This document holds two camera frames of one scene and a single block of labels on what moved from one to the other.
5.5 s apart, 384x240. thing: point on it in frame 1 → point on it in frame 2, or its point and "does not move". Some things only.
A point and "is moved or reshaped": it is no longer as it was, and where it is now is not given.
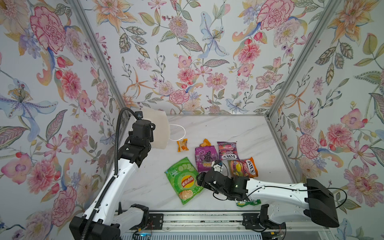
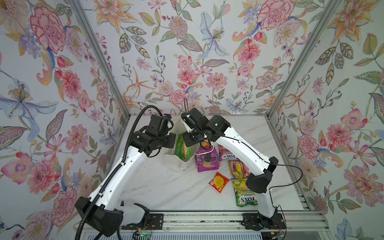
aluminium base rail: x=230 y=220 does not move
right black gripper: x=210 y=177 → x=192 y=139
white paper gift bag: x=161 y=132 is moved or reshaped
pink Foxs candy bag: x=228 y=151 does not move
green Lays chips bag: x=182 y=176 → x=181 y=149
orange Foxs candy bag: x=243 y=167 does not move
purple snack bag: x=204 y=157 does not move
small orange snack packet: x=206 y=143 does not move
